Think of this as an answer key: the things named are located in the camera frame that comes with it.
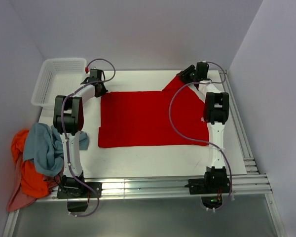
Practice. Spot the blue grey t shirt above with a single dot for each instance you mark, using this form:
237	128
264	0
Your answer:
44	148

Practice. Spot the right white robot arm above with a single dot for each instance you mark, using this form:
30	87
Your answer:
215	114

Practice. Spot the orange t shirt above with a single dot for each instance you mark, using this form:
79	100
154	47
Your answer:
32	183

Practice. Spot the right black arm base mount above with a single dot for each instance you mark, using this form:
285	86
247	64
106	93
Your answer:
205	187

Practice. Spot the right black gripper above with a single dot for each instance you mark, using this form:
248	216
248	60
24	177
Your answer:
183	74

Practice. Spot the white plastic perforated basket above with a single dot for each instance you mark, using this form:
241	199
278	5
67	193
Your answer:
58	76

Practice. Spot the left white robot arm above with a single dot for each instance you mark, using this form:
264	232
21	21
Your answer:
68	119

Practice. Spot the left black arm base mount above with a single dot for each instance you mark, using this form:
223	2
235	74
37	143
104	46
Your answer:
78	196

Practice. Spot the aluminium right side rail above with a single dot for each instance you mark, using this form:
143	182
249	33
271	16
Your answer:
249	160

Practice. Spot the red t shirt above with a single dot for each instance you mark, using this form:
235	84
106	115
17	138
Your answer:
171	116

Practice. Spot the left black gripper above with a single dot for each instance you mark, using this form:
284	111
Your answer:
104	91

